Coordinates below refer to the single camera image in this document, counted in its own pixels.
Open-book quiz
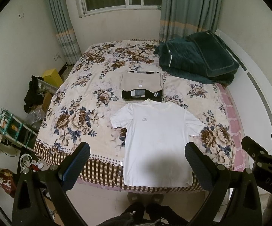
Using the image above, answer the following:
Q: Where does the white t-shirt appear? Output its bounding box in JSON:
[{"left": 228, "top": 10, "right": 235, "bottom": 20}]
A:
[{"left": 110, "top": 99, "right": 205, "bottom": 188}]

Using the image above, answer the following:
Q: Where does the black clothes pile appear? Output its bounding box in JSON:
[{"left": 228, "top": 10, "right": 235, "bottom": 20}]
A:
[{"left": 24, "top": 76, "right": 44, "bottom": 114}]

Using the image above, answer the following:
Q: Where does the red bag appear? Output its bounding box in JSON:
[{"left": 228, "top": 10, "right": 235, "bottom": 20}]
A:
[{"left": 0, "top": 169, "right": 16, "bottom": 198}]

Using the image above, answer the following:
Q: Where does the white curved headboard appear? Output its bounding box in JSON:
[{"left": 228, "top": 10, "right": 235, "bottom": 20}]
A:
[{"left": 216, "top": 29, "right": 272, "bottom": 155}]

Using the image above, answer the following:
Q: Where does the pink bed sheet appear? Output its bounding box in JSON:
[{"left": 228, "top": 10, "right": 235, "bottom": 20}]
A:
[{"left": 216, "top": 84, "right": 248, "bottom": 171}]

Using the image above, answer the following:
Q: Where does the green storage rack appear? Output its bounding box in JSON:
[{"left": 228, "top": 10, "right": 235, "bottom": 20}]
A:
[{"left": 0, "top": 109, "right": 37, "bottom": 150}]

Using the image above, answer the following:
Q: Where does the floral bed blanket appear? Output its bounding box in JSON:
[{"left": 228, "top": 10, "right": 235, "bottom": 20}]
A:
[{"left": 34, "top": 40, "right": 235, "bottom": 193}]

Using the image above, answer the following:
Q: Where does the dark green pillow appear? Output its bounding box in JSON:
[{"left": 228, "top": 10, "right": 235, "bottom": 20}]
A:
[{"left": 186, "top": 30, "right": 239, "bottom": 79}]

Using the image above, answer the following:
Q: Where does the yellow box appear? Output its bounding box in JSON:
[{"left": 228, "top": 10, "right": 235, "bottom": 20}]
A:
[{"left": 42, "top": 68, "right": 63, "bottom": 88}]

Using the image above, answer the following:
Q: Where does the dark green folded quilt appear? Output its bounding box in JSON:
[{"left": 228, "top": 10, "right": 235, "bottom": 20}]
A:
[{"left": 154, "top": 38, "right": 234, "bottom": 85}]

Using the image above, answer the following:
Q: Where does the beige folded shirt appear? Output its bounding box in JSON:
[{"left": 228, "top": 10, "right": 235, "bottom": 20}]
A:
[{"left": 120, "top": 72, "right": 163, "bottom": 93}]

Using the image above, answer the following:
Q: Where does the right grey-green curtain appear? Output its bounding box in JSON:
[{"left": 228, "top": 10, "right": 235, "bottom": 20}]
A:
[{"left": 159, "top": 0, "right": 222, "bottom": 41}]

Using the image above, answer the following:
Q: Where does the grey-green curtain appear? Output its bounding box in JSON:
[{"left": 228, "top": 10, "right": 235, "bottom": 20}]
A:
[
  {"left": 46, "top": 0, "right": 81, "bottom": 65},
  {"left": 159, "top": 0, "right": 222, "bottom": 41}
]

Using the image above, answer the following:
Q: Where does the left grey-green curtain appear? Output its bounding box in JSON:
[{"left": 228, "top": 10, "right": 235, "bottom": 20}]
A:
[{"left": 46, "top": 0, "right": 81, "bottom": 65}]

